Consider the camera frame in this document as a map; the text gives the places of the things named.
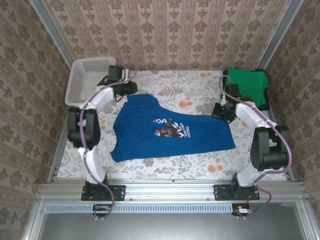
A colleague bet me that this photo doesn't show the blue printed t-shirt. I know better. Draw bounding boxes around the blue printed t-shirt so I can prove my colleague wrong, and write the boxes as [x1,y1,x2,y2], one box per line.
[110,94,237,163]

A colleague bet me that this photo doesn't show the green folded t-shirt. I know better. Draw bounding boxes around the green folded t-shirt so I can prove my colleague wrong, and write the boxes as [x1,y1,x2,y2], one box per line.
[223,67,270,111]

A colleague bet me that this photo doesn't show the white perforated plastic basket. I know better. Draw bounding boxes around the white perforated plastic basket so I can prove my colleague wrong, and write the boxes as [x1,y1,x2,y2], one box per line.
[64,56,117,106]

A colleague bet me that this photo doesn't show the floral tablecloth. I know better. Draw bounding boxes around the floral tablecloth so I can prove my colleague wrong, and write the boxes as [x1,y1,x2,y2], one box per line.
[56,69,288,181]

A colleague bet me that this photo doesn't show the small connector board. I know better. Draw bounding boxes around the small connector board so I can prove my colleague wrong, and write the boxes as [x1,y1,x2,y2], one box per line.
[92,203,114,218]
[232,202,253,217]

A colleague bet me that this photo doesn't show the grey metal panel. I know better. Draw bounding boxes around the grey metal panel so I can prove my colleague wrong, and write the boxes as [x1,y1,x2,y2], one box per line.
[23,197,320,240]

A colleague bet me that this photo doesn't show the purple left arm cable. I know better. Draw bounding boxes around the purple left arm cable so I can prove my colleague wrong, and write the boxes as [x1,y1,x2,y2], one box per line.
[78,56,139,222]

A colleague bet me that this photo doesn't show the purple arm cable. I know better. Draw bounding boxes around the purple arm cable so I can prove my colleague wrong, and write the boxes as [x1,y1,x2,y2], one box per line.
[218,74,293,221]
[78,56,139,222]

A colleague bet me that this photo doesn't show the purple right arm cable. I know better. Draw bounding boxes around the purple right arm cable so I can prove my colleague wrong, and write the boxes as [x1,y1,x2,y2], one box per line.
[218,74,293,221]

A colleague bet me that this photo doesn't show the aluminium cross rail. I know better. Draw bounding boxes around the aluminium cross rail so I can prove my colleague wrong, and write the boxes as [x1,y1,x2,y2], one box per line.
[36,181,308,201]

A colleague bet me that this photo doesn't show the aluminium corner post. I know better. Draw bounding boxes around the aluminium corner post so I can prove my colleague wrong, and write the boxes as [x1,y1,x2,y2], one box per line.
[255,0,305,71]
[28,0,76,69]

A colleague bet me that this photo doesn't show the grey slotted cable duct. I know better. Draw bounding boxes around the grey slotted cable duct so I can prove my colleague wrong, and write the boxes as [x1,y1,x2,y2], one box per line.
[44,202,235,214]

